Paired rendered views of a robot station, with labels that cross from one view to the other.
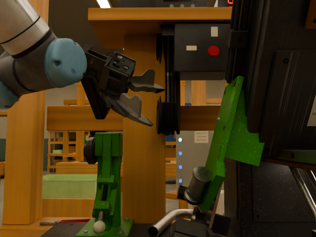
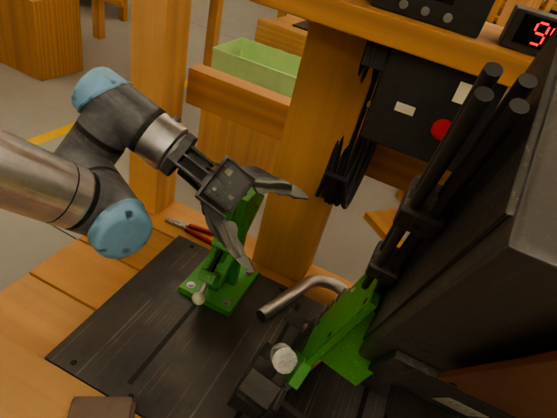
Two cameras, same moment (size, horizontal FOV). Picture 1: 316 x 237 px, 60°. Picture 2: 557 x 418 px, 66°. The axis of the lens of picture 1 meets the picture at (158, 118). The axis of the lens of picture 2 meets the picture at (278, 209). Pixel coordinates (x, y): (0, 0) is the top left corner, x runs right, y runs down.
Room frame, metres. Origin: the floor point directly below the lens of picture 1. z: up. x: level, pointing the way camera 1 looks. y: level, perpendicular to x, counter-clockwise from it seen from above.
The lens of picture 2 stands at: (0.12, -0.11, 1.64)
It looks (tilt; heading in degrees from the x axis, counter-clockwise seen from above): 35 degrees down; 14
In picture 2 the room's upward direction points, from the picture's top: 15 degrees clockwise
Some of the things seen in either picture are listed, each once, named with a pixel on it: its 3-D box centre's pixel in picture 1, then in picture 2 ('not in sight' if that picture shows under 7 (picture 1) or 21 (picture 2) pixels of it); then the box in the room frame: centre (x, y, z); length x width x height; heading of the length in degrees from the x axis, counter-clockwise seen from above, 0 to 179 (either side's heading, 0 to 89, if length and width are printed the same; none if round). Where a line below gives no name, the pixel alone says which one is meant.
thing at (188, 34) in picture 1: (200, 52); (431, 103); (0.85, -0.13, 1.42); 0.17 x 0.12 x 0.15; 89
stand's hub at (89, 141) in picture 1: (90, 150); not in sight; (0.77, 0.19, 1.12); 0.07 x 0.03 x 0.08; 179
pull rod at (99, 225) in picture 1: (100, 218); (202, 289); (0.68, 0.14, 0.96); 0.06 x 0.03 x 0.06; 179
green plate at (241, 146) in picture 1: (237, 130); (361, 325); (0.57, -0.17, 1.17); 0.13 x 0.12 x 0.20; 89
